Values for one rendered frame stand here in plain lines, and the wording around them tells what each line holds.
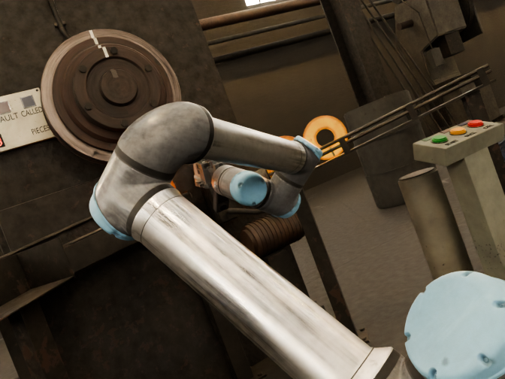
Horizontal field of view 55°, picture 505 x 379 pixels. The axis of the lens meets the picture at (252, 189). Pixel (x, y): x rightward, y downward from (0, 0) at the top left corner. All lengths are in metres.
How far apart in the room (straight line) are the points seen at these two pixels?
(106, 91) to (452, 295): 1.27
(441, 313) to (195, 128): 0.50
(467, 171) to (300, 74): 8.29
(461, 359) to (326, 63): 9.47
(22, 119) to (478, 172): 1.45
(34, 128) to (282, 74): 7.81
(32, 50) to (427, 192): 1.42
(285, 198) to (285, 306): 0.63
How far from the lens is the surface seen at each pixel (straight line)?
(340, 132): 1.71
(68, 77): 1.72
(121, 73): 1.68
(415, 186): 1.49
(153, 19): 2.06
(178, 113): 0.87
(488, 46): 13.34
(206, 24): 8.25
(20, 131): 1.84
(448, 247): 1.53
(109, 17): 2.03
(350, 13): 5.84
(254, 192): 1.28
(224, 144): 0.96
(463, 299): 0.67
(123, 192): 0.86
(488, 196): 1.45
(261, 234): 1.65
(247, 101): 8.88
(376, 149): 4.11
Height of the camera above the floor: 0.70
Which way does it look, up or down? 2 degrees down
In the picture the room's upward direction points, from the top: 21 degrees counter-clockwise
